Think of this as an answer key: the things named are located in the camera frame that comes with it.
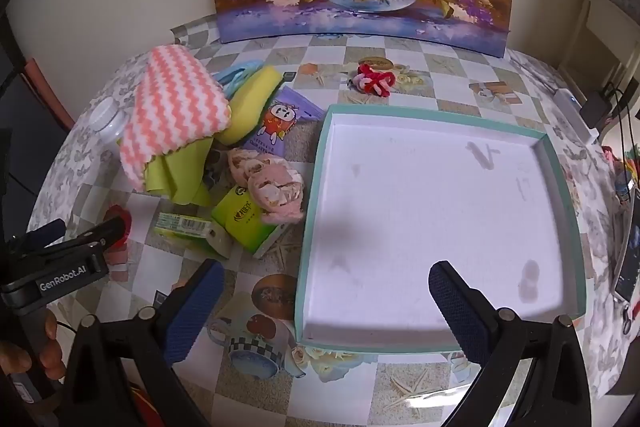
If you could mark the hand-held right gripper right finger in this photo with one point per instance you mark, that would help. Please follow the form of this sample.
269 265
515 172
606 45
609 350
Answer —
460 307

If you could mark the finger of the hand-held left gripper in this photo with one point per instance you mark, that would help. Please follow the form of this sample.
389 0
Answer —
97 234
42 233

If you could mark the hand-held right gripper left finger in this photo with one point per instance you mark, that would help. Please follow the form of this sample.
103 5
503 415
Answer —
195 307

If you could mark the reddish round lid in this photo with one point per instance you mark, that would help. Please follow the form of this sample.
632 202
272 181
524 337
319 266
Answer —
116 210

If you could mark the green tissue pack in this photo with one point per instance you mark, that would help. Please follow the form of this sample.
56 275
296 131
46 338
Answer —
237 217
185 224

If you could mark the yellow-green cloth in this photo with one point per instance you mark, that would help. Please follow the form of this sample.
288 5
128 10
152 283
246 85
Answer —
180 172

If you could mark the teal-rimmed white tray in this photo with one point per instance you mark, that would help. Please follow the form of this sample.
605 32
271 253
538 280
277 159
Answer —
425 207

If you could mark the pink floral fabric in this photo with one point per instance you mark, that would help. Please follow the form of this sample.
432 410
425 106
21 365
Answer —
270 182

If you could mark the pink white zigzag cloth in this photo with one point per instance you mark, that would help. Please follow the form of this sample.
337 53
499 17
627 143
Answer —
170 107

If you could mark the purple snack packet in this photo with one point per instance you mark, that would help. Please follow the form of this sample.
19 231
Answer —
280 122

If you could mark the yellow sponge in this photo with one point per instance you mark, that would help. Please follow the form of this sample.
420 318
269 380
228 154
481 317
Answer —
255 97

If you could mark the blue face mask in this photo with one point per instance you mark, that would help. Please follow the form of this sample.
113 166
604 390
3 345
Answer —
235 77

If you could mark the red pipe cleaner ornament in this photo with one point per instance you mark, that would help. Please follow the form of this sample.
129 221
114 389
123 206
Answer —
372 79

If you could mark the person's left hand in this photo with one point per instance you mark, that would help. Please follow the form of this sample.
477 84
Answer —
51 347

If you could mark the dark furniture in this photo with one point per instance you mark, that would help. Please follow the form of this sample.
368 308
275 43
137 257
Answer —
30 132

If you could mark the white round lid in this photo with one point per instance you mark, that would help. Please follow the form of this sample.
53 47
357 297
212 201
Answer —
106 119

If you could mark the checkered printed tablecloth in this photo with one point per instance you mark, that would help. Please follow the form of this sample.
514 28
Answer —
350 387

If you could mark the smartphone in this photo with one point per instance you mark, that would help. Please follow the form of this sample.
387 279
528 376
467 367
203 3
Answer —
631 257

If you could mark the pile of colourful trinkets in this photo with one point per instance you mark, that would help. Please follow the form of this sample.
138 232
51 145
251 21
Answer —
627 167

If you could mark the white power strip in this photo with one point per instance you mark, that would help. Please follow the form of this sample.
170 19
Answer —
570 104

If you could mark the black charger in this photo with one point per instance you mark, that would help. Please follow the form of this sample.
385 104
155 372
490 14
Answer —
595 109

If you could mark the white cabinet frame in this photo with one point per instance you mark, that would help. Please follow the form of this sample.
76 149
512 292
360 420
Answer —
600 37

